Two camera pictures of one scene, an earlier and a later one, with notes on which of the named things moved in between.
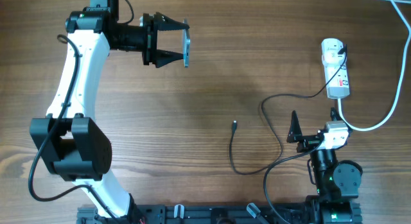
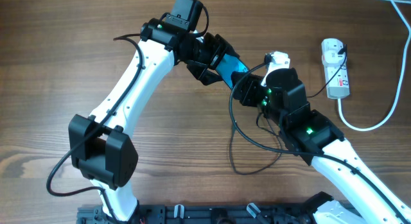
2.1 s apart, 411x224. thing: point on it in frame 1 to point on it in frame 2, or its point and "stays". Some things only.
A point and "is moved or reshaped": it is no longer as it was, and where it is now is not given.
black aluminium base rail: (228, 214) stays
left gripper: (162, 24) to (214, 42)
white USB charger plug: (331, 58) stays
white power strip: (338, 88) stays
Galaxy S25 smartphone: (186, 45) is moved or reshaped
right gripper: (296, 134) to (250, 85)
